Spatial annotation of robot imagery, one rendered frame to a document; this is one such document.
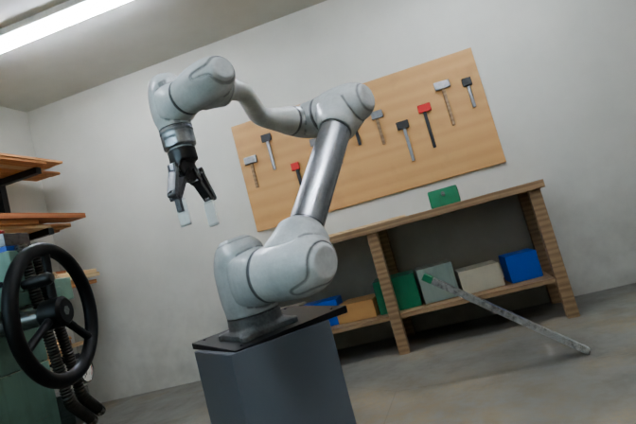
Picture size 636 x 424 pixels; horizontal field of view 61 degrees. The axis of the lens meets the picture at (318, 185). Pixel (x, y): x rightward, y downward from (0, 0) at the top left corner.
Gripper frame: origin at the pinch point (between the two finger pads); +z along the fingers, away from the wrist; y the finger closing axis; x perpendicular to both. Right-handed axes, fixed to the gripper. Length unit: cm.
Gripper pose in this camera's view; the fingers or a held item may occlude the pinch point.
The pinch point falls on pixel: (200, 221)
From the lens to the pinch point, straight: 145.4
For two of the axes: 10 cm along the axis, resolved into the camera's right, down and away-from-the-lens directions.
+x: 9.0, -3.3, -2.9
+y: -3.3, -0.7, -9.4
